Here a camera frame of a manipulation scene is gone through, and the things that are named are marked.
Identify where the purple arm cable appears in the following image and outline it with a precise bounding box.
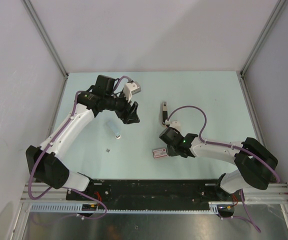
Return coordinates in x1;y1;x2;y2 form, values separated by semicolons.
166;106;262;233
27;74;132;221

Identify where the red white staple box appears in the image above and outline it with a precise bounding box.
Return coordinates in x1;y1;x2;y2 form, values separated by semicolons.
152;147;169;159

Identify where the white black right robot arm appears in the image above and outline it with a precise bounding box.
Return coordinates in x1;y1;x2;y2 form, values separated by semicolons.
159;127;278;201

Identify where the white slotted cable duct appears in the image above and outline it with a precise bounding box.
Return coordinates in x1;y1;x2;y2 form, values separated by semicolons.
30;202;219;215

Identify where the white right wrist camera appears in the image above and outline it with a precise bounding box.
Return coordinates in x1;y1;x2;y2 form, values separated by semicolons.
164;120;182;132

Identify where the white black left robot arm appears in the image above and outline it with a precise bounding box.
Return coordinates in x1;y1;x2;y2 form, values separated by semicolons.
25;75;141;200

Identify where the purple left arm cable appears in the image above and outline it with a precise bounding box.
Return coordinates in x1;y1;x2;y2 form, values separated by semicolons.
27;74;132;221

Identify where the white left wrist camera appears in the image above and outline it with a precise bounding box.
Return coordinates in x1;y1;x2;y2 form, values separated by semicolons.
122;80;141;103

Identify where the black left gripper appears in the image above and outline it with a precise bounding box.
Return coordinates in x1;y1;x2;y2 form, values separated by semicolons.
104;89;140;125

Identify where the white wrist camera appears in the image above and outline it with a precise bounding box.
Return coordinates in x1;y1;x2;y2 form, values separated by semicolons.
122;80;141;103
164;120;182;132

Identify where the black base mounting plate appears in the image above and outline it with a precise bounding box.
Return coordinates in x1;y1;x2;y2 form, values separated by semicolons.
66;179;241;211

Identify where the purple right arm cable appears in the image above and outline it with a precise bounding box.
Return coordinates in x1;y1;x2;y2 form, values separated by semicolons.
166;106;262;233

